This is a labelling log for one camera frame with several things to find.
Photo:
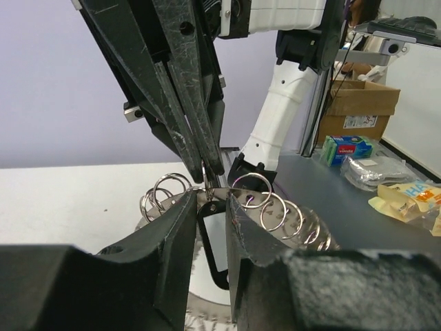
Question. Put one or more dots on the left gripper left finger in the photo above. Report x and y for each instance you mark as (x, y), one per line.
(138, 283)

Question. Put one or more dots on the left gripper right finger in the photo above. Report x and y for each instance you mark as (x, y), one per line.
(363, 290)

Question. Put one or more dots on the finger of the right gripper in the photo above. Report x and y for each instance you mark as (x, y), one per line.
(117, 24)
(178, 21)

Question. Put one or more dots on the metal disc keyring holder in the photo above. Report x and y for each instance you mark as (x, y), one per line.
(260, 228)

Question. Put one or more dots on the black key tag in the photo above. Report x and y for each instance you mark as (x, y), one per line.
(211, 220)

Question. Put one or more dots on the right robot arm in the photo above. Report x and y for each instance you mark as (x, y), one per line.
(308, 39)

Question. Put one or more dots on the grey cloth pack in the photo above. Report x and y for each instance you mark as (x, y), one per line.
(367, 174)

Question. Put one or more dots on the sponge pack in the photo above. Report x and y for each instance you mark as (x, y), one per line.
(336, 149)

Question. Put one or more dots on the yellow plastic bag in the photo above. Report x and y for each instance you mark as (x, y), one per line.
(416, 204)

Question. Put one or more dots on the cardboard box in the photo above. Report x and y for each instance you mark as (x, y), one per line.
(361, 108)

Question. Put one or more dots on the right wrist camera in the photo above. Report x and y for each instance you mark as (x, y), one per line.
(132, 113)

